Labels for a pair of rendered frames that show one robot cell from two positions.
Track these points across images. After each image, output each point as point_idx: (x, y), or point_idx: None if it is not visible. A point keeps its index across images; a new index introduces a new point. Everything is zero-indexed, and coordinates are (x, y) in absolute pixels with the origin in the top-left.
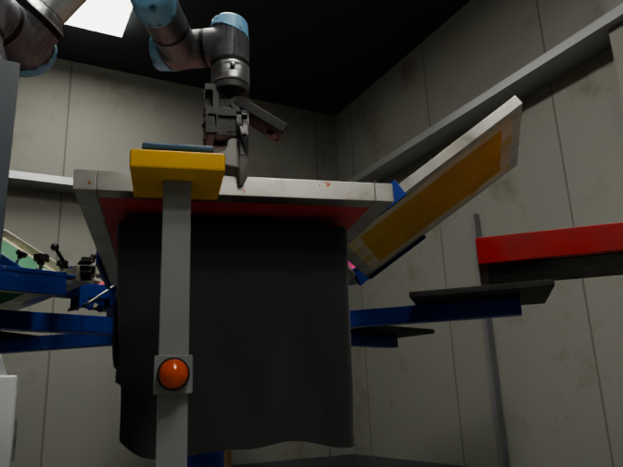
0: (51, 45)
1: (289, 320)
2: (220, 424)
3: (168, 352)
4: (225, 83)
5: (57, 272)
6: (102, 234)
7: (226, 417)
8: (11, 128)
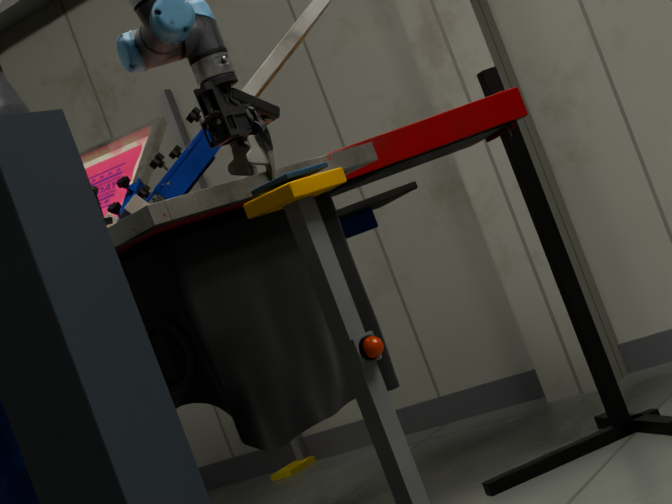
0: None
1: None
2: (308, 402)
3: (354, 334)
4: (225, 80)
5: None
6: None
7: (310, 394)
8: (88, 180)
